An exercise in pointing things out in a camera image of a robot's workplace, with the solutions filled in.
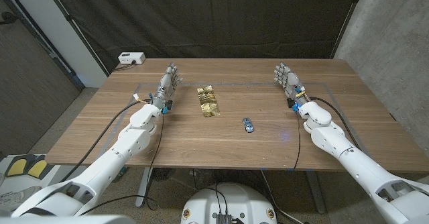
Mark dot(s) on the grey table leg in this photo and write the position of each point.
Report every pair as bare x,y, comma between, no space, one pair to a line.
144,187
316,192

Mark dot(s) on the yellow black foot pedal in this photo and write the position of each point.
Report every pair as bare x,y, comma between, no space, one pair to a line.
16,167
37,168

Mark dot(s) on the gold foil envelope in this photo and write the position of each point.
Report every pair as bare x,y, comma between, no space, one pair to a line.
208,103

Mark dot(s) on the black backdrop curtain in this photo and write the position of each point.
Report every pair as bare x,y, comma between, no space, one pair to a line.
218,16

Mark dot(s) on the blue toy car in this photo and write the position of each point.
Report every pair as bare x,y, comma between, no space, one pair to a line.
248,125

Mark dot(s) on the black backdrop stand pole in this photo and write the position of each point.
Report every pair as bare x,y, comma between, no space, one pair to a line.
348,19
77,29

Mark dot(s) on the grey sneaker shoe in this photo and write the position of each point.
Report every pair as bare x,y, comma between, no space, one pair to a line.
18,197

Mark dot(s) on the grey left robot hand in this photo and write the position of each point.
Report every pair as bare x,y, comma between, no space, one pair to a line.
166,84

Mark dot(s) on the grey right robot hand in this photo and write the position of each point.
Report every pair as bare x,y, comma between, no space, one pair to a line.
291,81

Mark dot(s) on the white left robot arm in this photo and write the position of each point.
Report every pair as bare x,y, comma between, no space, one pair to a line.
134,140

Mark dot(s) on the white power strip box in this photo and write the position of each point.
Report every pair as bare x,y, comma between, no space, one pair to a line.
131,57

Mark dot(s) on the orange blue floor object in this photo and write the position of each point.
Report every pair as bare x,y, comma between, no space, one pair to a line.
120,174

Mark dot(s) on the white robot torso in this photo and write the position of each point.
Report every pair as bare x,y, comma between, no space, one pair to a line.
234,200

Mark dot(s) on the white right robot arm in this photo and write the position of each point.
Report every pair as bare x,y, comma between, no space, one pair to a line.
335,140

